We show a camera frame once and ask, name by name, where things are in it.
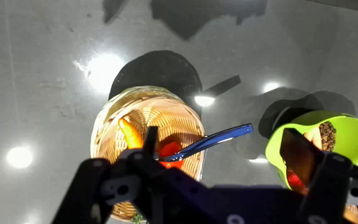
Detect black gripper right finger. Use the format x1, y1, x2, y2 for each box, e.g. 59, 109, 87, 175
280, 127, 358, 224

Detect lime green bowl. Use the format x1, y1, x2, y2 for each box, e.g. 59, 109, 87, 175
264, 109, 358, 192

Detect brown coffee beans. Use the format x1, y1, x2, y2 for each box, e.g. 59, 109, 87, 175
318, 121, 338, 153

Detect tall wicker basket yellow base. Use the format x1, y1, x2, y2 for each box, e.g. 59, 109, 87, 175
90, 84, 206, 223

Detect red toy fruit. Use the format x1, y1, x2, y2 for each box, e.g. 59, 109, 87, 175
158, 140, 185, 170

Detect yellow toy fruit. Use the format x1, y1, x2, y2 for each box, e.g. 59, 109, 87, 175
118, 117, 146, 150

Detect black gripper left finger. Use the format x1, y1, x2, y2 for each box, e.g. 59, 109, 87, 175
52, 126, 205, 224

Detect blue handled utensil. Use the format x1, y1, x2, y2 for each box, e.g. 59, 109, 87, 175
162, 122, 255, 163

